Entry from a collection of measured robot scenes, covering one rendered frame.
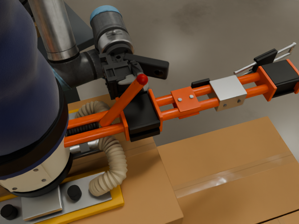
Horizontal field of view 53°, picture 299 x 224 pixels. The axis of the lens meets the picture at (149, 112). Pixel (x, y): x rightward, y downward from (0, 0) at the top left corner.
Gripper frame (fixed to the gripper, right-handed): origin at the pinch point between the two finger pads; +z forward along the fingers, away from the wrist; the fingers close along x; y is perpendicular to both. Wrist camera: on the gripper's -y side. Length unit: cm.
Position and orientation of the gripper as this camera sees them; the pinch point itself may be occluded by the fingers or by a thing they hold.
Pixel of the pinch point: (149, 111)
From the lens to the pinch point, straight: 67.0
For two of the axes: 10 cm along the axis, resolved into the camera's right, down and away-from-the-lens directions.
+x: 0.0, -5.8, -8.2
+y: -9.5, 2.5, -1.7
